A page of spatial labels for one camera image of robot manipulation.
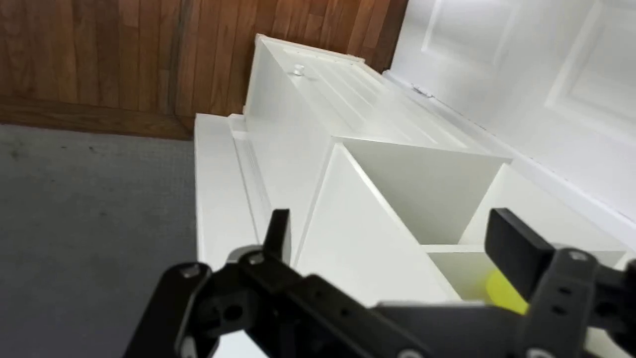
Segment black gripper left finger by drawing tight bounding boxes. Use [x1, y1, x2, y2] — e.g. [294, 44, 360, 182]
[125, 208, 433, 358]

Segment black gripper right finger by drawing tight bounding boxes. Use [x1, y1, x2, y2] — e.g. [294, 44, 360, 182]
[485, 208, 636, 358]

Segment yellow plastic cup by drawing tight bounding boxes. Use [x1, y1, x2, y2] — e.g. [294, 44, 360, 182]
[481, 269, 533, 319]

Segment white shelf unit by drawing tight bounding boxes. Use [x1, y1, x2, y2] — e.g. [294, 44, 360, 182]
[193, 33, 636, 358]

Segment white panelled door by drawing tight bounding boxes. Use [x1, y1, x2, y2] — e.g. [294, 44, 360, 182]
[386, 0, 636, 247]

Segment grey floor rug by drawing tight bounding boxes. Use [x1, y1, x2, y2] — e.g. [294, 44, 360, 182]
[0, 122, 201, 358]

